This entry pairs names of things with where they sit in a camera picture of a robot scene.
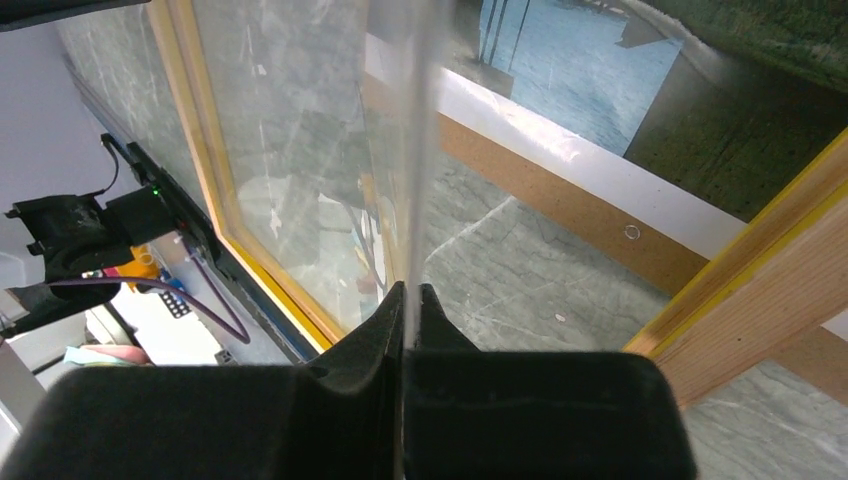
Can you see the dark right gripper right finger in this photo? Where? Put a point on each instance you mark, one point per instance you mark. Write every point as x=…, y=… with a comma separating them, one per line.
x=474, y=414

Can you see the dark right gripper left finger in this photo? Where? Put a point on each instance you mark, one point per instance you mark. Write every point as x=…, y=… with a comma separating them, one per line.
x=331, y=418

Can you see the clear acrylic sheet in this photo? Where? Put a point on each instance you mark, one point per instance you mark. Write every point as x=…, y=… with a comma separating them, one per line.
x=321, y=126

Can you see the yellow wooden picture frame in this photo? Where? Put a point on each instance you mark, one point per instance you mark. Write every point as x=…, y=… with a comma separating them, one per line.
x=508, y=277

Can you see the printed building photo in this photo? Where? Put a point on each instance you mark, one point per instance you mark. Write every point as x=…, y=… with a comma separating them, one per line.
x=612, y=99

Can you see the brown backing board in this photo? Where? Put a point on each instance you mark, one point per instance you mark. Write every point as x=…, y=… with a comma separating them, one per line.
x=767, y=295

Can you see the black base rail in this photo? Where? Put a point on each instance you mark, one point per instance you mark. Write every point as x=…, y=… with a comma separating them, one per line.
x=197, y=229

